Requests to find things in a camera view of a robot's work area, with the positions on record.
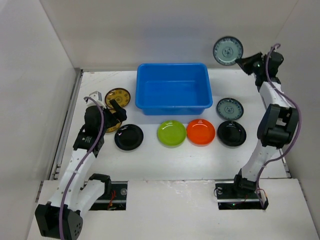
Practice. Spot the black plate right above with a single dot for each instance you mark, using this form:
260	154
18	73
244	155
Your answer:
231	133

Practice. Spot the orange plate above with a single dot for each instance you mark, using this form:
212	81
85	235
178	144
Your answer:
200	132

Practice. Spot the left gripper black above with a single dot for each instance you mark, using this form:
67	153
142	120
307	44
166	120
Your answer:
120	113

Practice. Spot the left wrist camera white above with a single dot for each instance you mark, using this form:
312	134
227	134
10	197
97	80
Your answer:
97	96

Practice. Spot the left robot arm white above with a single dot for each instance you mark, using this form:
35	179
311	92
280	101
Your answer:
62	216

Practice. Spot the black plate left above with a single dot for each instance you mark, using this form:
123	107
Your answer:
129	137

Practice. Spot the green plate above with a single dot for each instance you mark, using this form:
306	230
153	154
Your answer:
171	133

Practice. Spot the metal side rail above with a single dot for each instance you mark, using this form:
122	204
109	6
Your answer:
55	166

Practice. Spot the yellow patterned plate near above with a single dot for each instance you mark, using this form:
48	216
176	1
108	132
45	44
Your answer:
114	128

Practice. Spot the yellow patterned plate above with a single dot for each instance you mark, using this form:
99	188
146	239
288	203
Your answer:
114	128
120	95

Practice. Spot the yellow patterned plate far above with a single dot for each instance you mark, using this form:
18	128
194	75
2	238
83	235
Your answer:
120	95

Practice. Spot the blue plastic bin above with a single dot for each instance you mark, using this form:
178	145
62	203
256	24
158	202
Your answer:
164	89

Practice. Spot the blue floral plate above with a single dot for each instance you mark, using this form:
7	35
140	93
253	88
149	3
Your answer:
227	50
229	109

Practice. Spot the black plate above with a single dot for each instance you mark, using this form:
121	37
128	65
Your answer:
231	133
129	137

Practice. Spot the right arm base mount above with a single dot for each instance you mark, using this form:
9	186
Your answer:
230	198

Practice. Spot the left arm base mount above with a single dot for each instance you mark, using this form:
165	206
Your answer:
116	200

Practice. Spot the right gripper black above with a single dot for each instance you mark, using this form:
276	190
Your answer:
251	63

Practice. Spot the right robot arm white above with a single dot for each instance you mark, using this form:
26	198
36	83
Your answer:
278	123

